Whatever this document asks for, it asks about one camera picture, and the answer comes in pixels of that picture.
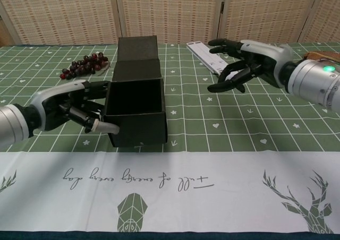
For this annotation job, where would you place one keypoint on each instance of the bamboo folding screen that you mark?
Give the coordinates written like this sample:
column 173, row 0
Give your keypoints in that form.
column 159, row 11

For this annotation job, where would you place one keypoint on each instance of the green checked deer tablecloth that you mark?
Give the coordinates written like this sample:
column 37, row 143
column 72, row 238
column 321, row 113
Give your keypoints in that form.
column 212, row 184

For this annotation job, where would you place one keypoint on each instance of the white folding stand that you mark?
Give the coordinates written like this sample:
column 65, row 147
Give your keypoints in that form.
column 210, row 58

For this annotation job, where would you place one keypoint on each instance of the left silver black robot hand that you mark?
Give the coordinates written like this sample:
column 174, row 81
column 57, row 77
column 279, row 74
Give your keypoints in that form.
column 61, row 102

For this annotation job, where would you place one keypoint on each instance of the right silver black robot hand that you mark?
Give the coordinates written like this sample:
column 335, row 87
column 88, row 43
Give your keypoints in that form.
column 260, row 62

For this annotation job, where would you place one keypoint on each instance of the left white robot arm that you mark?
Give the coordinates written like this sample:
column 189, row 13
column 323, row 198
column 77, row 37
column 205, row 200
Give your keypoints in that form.
column 13, row 126

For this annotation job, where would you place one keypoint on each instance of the black foldable cardboard box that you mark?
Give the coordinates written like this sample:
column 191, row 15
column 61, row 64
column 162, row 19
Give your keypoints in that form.
column 138, row 118

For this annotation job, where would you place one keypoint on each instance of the dark red grape bunch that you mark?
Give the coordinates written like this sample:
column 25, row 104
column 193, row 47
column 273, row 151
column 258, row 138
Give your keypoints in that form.
column 85, row 66

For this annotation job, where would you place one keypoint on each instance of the round woven brown coaster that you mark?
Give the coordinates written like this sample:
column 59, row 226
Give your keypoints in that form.
column 321, row 55

